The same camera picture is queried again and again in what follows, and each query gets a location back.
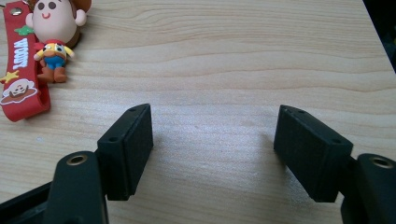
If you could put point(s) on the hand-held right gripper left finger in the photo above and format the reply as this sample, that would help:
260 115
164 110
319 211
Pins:
124 155

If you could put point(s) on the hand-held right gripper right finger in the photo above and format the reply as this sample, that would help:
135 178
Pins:
314 158

